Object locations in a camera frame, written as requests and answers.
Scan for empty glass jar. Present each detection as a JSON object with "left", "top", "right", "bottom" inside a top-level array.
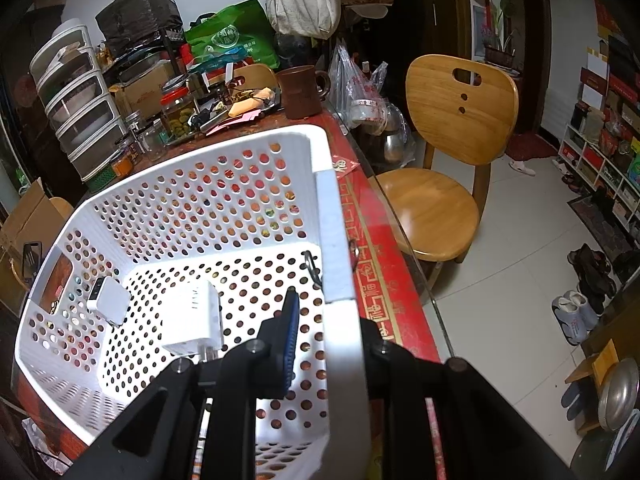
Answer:
[{"left": 137, "top": 122, "right": 168, "bottom": 163}]

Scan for small orange jar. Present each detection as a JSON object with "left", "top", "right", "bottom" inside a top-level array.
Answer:
[{"left": 112, "top": 152, "right": 136, "bottom": 178}]

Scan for red wall scroll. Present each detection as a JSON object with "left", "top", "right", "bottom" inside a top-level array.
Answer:
[{"left": 592, "top": 0, "right": 623, "bottom": 41}]

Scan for white perforated plastic basket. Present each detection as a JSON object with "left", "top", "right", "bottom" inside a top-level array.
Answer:
[{"left": 14, "top": 124, "right": 373, "bottom": 480}]

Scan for dark door mat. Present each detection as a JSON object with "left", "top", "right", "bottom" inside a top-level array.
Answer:
[{"left": 567, "top": 195, "right": 636, "bottom": 261}]

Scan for stacked food cover tower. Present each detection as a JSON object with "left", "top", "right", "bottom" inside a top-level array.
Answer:
[{"left": 29, "top": 18, "right": 132, "bottom": 183}]

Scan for pair of blue slippers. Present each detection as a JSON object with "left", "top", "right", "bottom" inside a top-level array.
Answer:
[{"left": 560, "top": 380, "right": 601, "bottom": 421}]

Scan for black tray of small goods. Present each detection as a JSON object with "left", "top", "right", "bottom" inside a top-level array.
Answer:
[{"left": 165, "top": 87, "right": 283, "bottom": 148}]

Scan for stainless steel pots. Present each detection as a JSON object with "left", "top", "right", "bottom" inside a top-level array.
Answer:
[{"left": 350, "top": 100, "right": 416, "bottom": 163}]

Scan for green plastic tray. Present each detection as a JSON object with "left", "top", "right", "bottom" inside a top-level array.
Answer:
[{"left": 85, "top": 162, "right": 122, "bottom": 194}]

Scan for black plastic wrapped bundle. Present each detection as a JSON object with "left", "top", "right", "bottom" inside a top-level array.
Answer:
[{"left": 95, "top": 0, "right": 185, "bottom": 56}]

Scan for brown cardboard carton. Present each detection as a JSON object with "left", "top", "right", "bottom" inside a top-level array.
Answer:
[{"left": 110, "top": 62, "right": 188, "bottom": 121}]

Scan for green shopping bag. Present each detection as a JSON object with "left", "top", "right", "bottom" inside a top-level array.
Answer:
[{"left": 185, "top": 0, "right": 281, "bottom": 73}]

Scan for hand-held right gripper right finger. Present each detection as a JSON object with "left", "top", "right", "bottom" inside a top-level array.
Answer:
[{"left": 360, "top": 317, "right": 577, "bottom": 480}]

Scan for white cube storage shelf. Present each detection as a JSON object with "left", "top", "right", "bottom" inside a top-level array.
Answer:
[{"left": 552, "top": 120, "right": 640, "bottom": 233}]

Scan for white slippers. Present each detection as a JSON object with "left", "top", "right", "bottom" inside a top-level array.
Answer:
[{"left": 551, "top": 290, "right": 601, "bottom": 346}]

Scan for pair of black shoes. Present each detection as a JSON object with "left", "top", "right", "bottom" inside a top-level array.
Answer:
[{"left": 567, "top": 243, "right": 618, "bottom": 301}]

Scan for potted green plant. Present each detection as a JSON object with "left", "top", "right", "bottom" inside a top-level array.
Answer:
[{"left": 482, "top": 0, "right": 521, "bottom": 68}]

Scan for small white charger adapter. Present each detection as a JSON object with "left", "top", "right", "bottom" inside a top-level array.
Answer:
[{"left": 86, "top": 276, "right": 132, "bottom": 329}]

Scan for red floral tablecloth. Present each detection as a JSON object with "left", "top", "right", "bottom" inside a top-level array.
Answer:
[{"left": 10, "top": 95, "right": 446, "bottom": 480}]

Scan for glass jar of pickles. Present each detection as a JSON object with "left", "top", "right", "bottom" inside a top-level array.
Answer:
[{"left": 160, "top": 87, "right": 198, "bottom": 138}]

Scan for round metal basin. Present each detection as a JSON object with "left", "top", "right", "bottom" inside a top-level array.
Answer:
[{"left": 597, "top": 357, "right": 640, "bottom": 433}]

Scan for red door mat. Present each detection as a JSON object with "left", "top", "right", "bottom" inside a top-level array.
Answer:
[{"left": 505, "top": 132, "right": 558, "bottom": 161}]

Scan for large white charger adapter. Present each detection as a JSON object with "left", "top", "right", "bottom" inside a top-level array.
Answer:
[{"left": 161, "top": 280, "right": 224, "bottom": 361}]

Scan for brown ceramic mug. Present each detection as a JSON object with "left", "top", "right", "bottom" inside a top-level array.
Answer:
[{"left": 275, "top": 65, "right": 332, "bottom": 120}]

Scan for white printed plastic bag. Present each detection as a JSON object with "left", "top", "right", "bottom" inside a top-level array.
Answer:
[{"left": 20, "top": 417, "right": 71, "bottom": 476}]

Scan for yellow food piece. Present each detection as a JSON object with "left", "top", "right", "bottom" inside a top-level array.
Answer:
[{"left": 227, "top": 87, "right": 278, "bottom": 118}]

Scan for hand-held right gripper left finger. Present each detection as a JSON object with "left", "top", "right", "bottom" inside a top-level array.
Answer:
[{"left": 62, "top": 286, "right": 302, "bottom": 480}]

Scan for clear plastic bag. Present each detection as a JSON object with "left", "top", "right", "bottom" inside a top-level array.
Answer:
[{"left": 327, "top": 40, "right": 391, "bottom": 126}]

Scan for black wire loop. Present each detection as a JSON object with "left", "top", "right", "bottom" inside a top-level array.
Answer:
[{"left": 301, "top": 249, "right": 326, "bottom": 291}]

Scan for open cardboard box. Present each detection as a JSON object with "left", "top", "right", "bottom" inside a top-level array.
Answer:
[{"left": 0, "top": 177, "right": 66, "bottom": 261}]

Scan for wooden chair with oval cutout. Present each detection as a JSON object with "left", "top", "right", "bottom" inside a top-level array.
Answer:
[{"left": 367, "top": 54, "right": 521, "bottom": 291}]

